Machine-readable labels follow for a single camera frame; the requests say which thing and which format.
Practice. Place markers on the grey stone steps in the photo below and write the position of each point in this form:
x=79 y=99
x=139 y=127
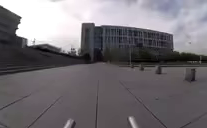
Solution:
x=24 y=60

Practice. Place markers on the row of stone bollards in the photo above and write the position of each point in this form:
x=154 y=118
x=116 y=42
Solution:
x=190 y=75

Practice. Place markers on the large glass-fronted building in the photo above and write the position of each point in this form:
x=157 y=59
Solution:
x=131 y=38

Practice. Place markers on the low flat-roofed building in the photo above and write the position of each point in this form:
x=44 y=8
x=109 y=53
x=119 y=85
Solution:
x=46 y=47

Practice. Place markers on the grey paved plaza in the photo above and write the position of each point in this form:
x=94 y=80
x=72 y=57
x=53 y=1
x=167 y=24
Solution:
x=111 y=90

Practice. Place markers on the row of trees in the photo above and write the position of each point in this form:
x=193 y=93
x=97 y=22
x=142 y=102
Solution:
x=147 y=55

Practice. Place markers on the dark building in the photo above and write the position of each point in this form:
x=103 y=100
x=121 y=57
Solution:
x=4 y=30

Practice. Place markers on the robot's own part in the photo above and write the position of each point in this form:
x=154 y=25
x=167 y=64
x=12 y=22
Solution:
x=133 y=122
x=69 y=124

